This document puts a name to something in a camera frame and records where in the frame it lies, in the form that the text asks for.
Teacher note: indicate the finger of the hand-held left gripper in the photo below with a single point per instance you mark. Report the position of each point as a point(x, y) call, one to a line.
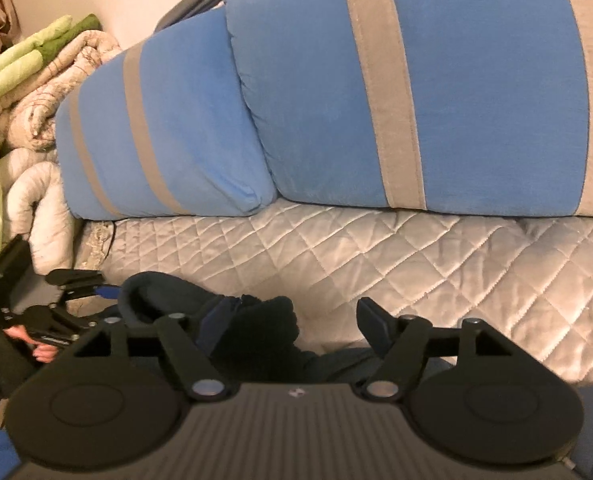
point(81, 280)
point(56, 325)

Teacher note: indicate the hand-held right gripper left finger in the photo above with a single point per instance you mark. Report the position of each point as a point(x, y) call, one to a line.
point(214, 325)

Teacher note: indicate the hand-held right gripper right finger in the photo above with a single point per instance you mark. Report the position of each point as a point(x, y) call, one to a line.
point(374, 322)

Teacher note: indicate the blue fleece zip jacket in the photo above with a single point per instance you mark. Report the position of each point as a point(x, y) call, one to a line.
point(256, 330)

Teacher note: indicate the person's left hand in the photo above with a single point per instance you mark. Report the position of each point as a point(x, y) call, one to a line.
point(44, 352)

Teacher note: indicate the grey quilted sofa cover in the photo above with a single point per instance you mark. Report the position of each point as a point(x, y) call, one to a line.
point(426, 270)

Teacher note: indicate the white puffy duvet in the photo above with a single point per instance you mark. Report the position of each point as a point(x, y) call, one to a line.
point(41, 195)

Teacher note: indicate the blue cushion with grey stripes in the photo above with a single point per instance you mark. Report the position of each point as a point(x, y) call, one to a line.
point(186, 125)
point(476, 85)

